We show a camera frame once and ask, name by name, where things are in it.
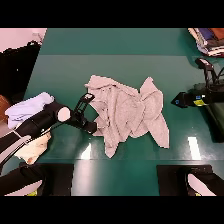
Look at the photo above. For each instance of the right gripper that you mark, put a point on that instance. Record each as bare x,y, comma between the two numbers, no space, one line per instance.
188,99

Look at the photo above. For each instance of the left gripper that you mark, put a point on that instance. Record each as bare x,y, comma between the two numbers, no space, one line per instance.
83,124

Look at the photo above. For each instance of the grey T-shirt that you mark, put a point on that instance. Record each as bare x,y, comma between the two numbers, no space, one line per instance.
130,113

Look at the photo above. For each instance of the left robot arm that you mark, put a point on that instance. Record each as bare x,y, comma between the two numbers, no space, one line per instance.
36,122

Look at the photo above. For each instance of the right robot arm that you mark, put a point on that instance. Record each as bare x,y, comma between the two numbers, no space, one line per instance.
213,95

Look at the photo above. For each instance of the cream garment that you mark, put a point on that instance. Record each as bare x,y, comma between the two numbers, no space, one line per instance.
33,150

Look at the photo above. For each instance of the lavender garment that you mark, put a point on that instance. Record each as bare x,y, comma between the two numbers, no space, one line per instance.
28,107

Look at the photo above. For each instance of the heap of clothes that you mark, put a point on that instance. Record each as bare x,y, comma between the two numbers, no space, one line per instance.
210,41

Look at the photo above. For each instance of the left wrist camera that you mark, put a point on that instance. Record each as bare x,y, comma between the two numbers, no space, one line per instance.
85,99

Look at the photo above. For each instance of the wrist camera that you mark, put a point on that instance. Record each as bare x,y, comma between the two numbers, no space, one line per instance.
85,99
205,65

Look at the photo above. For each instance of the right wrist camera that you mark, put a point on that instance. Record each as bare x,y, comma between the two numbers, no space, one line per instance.
205,65

